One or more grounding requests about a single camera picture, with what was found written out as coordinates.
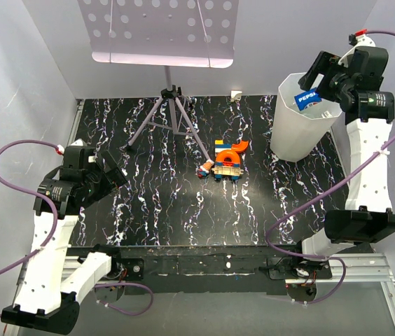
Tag Pepsi label plastic bottle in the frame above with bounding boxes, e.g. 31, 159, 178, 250
293, 87, 322, 111

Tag large clear plastic bottle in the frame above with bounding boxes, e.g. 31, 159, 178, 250
322, 111, 332, 118

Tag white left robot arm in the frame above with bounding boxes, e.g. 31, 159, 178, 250
1, 139, 127, 335

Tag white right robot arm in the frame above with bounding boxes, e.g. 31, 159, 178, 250
290, 30, 395, 279

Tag white octagonal plastic bin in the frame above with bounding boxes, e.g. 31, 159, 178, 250
270, 73, 342, 162

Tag small colourful toy figure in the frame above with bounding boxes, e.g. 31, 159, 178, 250
197, 160, 214, 179

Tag yellow white blue toy bricks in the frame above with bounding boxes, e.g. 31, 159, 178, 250
214, 139, 232, 156

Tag orange curved toy piece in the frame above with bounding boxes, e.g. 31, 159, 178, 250
215, 140, 249, 167

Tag beige toy brick vehicle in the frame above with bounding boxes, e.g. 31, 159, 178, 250
212, 165, 244, 181

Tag white perforated music stand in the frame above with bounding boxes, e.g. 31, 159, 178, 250
78, 0, 239, 160

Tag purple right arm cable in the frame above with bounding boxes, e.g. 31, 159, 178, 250
265, 29, 395, 305

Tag small white wall bracket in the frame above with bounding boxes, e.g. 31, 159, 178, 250
230, 90, 242, 103

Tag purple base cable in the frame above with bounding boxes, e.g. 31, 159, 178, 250
93, 279, 153, 317

